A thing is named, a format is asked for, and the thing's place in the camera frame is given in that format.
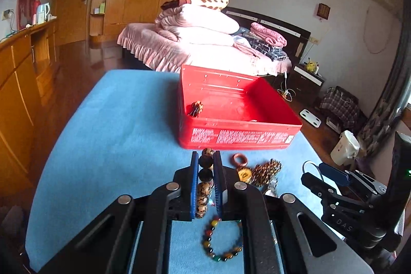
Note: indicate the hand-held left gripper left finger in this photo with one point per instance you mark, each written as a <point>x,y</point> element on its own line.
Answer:
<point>194,187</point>

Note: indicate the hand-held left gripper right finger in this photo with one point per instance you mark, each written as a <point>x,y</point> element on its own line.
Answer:
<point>218,187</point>

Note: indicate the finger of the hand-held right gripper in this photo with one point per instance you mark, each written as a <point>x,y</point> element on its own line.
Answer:
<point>321,187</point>
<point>335,174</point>

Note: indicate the silver wrist watch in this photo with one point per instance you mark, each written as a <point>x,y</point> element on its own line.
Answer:
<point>271,187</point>

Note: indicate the red plastic box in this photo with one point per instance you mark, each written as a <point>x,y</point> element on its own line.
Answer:
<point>244,136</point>

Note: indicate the white plastic bin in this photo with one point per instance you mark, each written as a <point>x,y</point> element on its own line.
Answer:
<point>345,148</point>

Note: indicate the white bathroom scale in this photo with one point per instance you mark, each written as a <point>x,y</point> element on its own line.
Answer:
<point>310,118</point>

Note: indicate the plaid bag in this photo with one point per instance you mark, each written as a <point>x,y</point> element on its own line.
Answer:
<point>340,107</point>

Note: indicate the patterned grey curtain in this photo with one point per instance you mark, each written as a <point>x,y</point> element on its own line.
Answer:
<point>385,107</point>

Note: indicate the dark nightstand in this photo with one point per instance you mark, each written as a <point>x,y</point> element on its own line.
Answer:
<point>306,83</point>

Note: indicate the yellow plush toy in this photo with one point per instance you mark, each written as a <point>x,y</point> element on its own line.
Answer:
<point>310,65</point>

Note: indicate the plaid clothes pile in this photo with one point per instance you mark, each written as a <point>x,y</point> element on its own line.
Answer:
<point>266,51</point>

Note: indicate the bed with pink sheet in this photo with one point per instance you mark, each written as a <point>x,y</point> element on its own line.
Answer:
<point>151,46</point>

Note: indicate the pink folded quilt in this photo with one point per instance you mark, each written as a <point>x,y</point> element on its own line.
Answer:
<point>205,18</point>
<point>205,38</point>

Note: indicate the dark wooden headboard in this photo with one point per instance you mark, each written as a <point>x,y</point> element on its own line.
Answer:
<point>289,28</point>

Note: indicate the small folded pink blanket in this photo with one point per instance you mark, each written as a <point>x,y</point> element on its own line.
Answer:
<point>268,33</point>

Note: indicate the cream brown spotted blanket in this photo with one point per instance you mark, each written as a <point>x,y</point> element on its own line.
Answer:
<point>208,1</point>

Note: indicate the wooden sideboard cabinet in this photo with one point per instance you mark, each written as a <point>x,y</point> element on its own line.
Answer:
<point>19,84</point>

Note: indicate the wooden door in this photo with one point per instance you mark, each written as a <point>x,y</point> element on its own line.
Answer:
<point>72,10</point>

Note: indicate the pale blue kettle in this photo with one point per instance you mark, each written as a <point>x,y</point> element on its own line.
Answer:
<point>44,12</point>

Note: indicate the red thermos flask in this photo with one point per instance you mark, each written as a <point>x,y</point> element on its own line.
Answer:
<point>36,9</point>

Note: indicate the wall socket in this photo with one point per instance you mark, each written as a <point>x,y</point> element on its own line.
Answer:
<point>315,40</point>

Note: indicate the brown wall lamp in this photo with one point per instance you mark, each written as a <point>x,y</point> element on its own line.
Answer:
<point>323,10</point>

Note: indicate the red picture frame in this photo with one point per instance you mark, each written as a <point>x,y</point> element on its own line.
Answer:
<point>24,10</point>

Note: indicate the wall outlet with charger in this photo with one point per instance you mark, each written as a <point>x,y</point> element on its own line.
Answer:
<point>7,14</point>

